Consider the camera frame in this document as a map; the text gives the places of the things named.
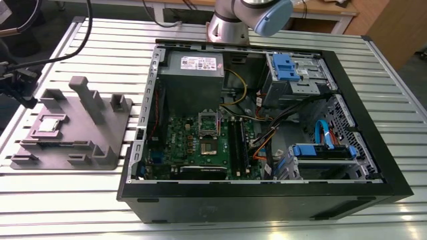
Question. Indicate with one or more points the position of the wooden cabinet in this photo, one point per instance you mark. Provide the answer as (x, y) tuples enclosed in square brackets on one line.
[(394, 30)]

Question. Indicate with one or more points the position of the black RAM slot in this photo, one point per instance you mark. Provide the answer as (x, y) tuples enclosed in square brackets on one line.
[(235, 150), (244, 150)]

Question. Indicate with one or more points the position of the white label sticker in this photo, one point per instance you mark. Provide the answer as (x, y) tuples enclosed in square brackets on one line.
[(196, 63)]

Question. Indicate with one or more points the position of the black office chair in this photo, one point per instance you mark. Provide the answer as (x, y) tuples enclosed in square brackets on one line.
[(29, 45)]

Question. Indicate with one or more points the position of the silver drive cage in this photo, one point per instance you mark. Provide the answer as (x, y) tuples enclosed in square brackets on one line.
[(303, 87)]

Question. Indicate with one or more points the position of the black graphics card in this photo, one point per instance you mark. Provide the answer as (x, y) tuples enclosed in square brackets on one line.
[(200, 172)]

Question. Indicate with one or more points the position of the black disk in blue carrier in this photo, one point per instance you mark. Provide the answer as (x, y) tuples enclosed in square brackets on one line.
[(304, 150)]

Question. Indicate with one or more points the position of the wooden desk white legs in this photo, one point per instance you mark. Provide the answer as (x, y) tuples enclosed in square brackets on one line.
[(327, 8)]

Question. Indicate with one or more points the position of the blue plastic drive carrier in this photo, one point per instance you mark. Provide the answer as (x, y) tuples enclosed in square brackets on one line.
[(283, 67)]

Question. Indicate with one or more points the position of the grey power supply box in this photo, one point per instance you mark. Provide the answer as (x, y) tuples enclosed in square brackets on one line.
[(189, 92)]

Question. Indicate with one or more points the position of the silver disk bay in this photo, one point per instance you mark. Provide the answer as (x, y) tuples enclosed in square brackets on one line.
[(328, 162)]

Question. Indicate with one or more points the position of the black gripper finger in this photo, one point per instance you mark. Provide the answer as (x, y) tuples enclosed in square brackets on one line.
[(28, 101)]

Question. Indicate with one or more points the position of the CPU socket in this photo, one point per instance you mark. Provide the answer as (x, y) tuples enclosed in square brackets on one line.
[(208, 147)]

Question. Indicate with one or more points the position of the black PC case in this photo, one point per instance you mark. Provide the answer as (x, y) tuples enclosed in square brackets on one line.
[(233, 205)]

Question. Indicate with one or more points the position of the silver square CPU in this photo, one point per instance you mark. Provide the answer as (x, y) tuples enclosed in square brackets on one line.
[(49, 125)]

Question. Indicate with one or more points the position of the green motherboard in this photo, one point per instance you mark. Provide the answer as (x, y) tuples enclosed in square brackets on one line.
[(180, 150)]

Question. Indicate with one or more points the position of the grey plastic parts rack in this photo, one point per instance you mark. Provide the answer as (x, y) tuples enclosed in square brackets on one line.
[(76, 140)]

